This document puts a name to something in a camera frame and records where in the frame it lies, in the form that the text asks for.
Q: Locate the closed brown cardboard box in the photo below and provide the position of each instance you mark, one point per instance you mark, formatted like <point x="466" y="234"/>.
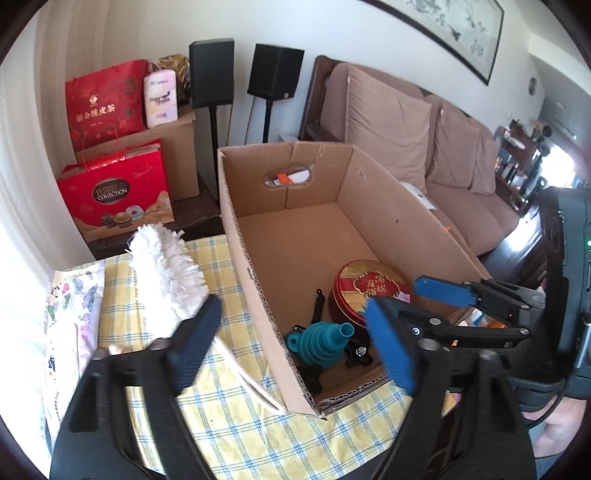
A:
<point x="182" y="152"/>

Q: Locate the white plastic device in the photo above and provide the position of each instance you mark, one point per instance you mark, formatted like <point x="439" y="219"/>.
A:
<point x="418" y="196"/>

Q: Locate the red chocolate collection bag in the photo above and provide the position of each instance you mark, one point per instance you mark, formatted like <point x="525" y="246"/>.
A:
<point x="115" y="194"/>

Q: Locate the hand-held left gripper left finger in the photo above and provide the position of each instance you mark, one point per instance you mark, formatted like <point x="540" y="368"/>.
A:
<point x="194" y="344"/>

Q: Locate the framed ink wall painting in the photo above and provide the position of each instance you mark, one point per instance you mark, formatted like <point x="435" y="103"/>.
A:
<point x="438" y="27"/>

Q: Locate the large brown sofa cushion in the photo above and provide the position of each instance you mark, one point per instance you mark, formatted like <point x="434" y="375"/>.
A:
<point x="388" y="129"/>

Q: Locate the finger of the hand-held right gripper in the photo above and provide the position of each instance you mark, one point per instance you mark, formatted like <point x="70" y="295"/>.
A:
<point x="461" y="331"/>
<point x="443" y="290"/>

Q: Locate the round wall ornament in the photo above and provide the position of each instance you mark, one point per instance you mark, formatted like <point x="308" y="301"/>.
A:
<point x="532" y="85"/>

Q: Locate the gold wrapped gift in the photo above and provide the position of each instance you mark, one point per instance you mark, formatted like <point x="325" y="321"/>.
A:
<point x="180" y="69"/>

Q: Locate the yellow checked tablecloth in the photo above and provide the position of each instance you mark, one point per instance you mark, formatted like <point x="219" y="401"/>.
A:
<point x="240" y="429"/>

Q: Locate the pink tissue pack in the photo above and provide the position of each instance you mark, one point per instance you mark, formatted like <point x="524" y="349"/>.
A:
<point x="161" y="99"/>

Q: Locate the round red tin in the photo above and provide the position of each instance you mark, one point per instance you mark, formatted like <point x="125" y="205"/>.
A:
<point x="364" y="288"/>

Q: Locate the brown wooden sofa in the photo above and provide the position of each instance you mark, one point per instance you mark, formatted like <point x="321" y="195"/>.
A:
<point x="485" y="217"/>

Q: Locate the person's right hand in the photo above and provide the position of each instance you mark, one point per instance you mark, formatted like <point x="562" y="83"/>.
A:
<point x="570" y="424"/>

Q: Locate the white sheer curtain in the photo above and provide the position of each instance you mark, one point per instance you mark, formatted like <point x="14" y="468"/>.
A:
<point x="27" y="161"/>

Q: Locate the large cardboard box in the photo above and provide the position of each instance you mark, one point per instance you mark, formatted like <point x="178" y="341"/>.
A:
<point x="286" y="230"/>

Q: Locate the black star knob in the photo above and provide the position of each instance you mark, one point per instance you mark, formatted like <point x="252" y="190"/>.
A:
<point x="355" y="357"/>
<point x="311" y="376"/>

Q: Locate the blue collapsible funnel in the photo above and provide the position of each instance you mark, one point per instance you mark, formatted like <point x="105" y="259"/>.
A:
<point x="318" y="341"/>

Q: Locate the black speaker stand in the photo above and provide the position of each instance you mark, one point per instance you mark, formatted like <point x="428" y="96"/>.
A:
<point x="214" y="152"/>
<point x="268" y="120"/>

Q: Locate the cluttered shelf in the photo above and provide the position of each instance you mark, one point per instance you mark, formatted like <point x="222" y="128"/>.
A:
<point x="517" y="157"/>

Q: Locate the red gift bag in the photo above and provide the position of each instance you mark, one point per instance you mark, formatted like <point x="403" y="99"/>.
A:
<point x="104" y="110"/>

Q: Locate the black speaker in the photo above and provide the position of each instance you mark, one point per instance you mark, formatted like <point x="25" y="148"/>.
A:
<point x="211" y="74"/>
<point x="276" y="71"/>

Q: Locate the white fluffy duster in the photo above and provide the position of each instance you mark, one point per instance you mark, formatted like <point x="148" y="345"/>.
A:
<point x="161" y="267"/>

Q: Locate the purple wet wipes pack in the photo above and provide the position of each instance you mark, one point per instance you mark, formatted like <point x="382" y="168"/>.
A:
<point x="74" y="314"/>

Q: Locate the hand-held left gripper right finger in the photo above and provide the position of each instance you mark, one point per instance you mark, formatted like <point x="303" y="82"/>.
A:
<point x="392" y="346"/>

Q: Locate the small beige stopper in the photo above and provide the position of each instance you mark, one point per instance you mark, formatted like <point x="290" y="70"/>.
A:
<point x="115" y="350"/>

